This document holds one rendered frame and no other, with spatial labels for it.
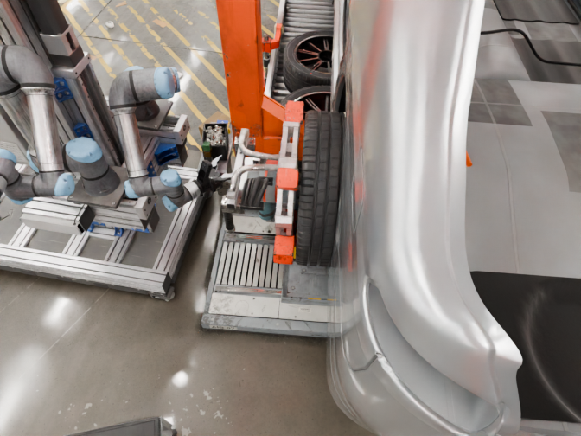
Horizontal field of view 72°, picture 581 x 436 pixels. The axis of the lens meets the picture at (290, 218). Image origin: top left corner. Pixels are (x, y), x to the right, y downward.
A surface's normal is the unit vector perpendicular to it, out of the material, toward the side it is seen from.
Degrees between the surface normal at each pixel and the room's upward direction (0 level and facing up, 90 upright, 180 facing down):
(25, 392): 0
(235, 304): 0
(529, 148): 2
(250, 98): 90
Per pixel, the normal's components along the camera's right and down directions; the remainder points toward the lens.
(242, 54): -0.07, 0.81
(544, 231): 0.00, -0.25
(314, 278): 0.03, -0.58
